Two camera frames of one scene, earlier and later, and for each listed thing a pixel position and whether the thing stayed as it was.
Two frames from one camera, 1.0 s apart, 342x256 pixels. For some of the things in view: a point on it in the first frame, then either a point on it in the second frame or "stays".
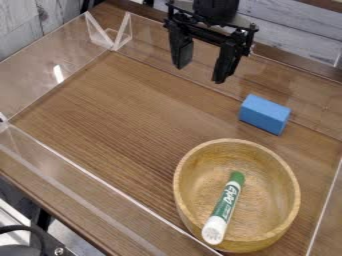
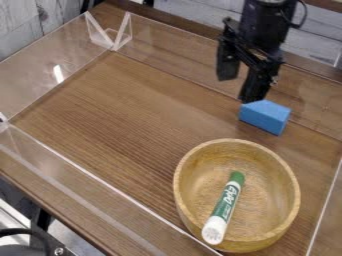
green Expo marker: x=214 y=227 stays
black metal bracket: x=52 y=247 stays
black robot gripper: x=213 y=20 → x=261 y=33
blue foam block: x=265 y=114 stays
